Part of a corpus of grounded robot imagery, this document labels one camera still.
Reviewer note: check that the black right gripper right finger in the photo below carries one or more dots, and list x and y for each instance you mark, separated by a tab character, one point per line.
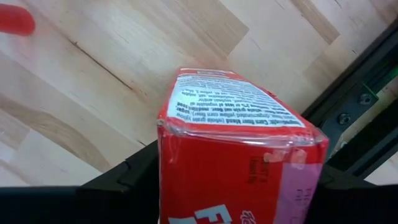
357	205

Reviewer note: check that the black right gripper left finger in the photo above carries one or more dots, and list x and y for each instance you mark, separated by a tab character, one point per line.
93	205

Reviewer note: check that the red mini cereal box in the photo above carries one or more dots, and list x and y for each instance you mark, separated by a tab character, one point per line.
224	174

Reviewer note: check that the red-lidded smoked paprika tin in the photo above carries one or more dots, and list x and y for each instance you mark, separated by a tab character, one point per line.
15	19

